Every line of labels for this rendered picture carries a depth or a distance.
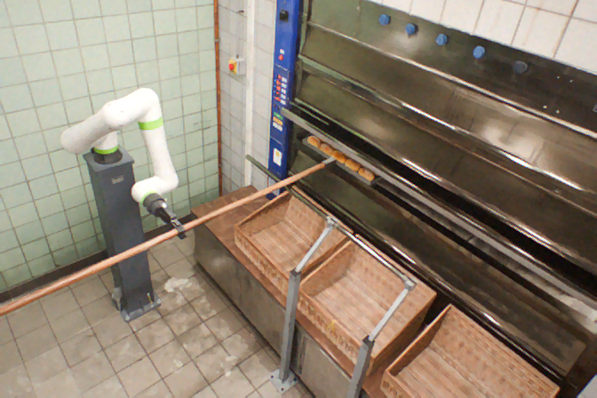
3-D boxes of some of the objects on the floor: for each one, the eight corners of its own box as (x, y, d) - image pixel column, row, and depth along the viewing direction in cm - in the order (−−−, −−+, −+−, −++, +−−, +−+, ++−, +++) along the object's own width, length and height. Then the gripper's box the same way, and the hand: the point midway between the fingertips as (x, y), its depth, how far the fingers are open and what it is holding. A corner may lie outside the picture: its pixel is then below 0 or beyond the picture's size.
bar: (247, 286, 322) (250, 153, 256) (377, 425, 247) (429, 289, 181) (210, 307, 304) (203, 170, 238) (338, 465, 229) (380, 328, 163)
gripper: (163, 190, 204) (189, 217, 190) (166, 216, 213) (191, 243, 199) (147, 196, 199) (174, 224, 186) (151, 222, 208) (177, 250, 195)
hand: (179, 230), depth 194 cm, fingers closed on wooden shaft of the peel, 3 cm apart
